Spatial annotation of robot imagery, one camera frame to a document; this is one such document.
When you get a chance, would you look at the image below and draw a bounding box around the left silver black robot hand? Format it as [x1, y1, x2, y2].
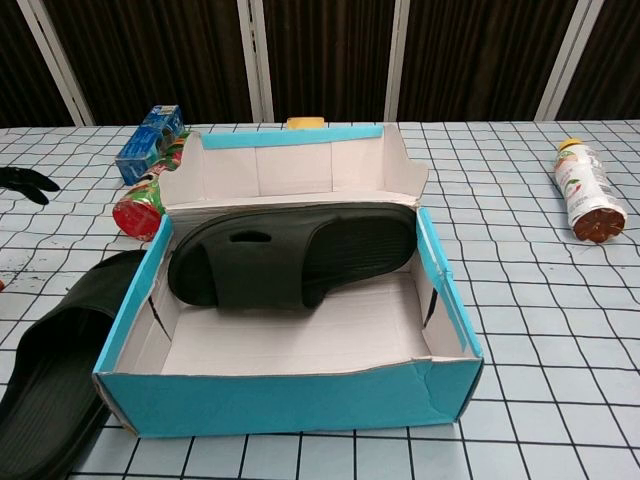
[0, 166, 61, 205]

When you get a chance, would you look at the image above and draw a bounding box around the black rubber slipper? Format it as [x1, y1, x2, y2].
[0, 249, 149, 480]
[167, 202, 416, 310]

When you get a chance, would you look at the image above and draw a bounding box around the blue cardboard shoe box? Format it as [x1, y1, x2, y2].
[92, 121, 485, 439]

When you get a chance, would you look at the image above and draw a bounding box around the green chips can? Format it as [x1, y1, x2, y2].
[112, 128, 194, 244]

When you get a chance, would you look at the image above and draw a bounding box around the blue carton box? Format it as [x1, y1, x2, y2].
[114, 104, 187, 185]

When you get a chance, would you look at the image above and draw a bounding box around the white black grid tablecloth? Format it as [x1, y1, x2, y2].
[0, 118, 640, 480]

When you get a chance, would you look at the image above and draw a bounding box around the white drink bottle yellow cap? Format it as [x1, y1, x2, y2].
[552, 138, 629, 246]

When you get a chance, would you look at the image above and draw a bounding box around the white partition post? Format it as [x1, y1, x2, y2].
[537, 0, 606, 121]
[13, 0, 95, 126]
[235, 0, 275, 124]
[383, 0, 415, 122]

